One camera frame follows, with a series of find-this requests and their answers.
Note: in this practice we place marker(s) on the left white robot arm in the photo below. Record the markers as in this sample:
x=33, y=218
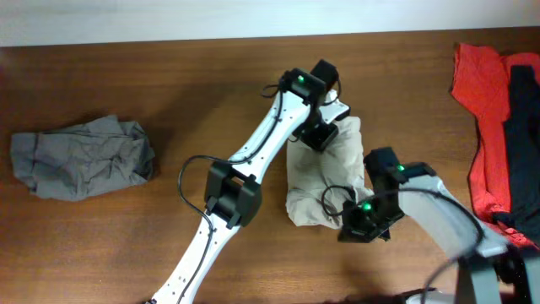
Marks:
x=233, y=194

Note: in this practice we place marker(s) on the beige cargo shorts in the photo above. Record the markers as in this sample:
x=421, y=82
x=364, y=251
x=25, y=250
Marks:
x=319, y=183

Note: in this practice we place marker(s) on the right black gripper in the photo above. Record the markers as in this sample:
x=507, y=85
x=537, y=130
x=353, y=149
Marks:
x=361, y=232

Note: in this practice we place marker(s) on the black garment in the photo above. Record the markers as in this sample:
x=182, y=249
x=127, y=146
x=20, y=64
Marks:
x=522, y=149

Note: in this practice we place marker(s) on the red garment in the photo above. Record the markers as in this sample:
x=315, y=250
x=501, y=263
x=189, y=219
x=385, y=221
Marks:
x=481, y=85

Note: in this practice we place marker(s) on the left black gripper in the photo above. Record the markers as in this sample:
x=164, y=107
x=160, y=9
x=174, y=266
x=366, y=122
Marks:
x=320, y=138

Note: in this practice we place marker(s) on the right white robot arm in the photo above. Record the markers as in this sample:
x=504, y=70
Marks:
x=482, y=266

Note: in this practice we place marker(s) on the grey crumpled garment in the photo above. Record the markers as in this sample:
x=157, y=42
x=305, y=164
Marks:
x=83, y=160

